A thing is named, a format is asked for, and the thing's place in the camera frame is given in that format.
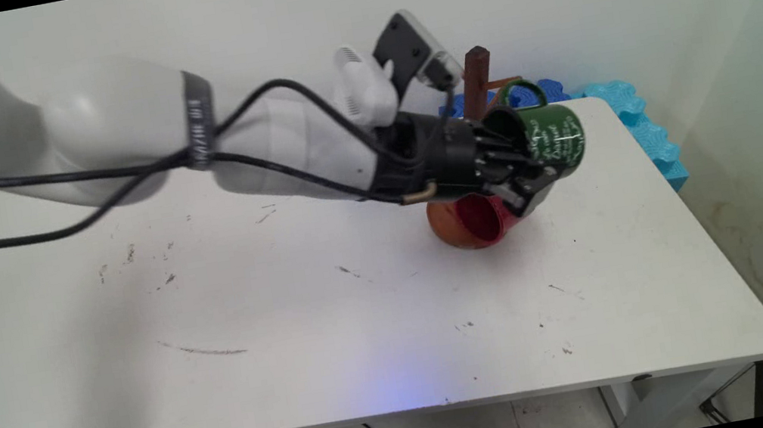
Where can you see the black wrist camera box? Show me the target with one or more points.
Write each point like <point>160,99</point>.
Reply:
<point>405,46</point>

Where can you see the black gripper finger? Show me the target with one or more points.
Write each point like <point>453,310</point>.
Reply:
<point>527,192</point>
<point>505,151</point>

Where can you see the light blue foam mat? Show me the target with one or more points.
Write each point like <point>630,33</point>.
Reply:
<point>652,133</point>

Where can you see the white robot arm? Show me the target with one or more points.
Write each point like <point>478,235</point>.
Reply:
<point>106,120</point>

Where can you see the white table leg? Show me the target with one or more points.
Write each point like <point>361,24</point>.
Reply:
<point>635,411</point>

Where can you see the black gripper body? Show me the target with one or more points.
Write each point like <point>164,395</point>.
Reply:
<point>442,158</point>

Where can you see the red mug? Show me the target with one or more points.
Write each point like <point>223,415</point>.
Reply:
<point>482,221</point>

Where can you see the brown wooden mug tree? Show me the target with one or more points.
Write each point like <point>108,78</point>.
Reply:
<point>477,76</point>

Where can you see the green mug with white lettering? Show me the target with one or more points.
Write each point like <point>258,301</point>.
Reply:
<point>557,136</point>

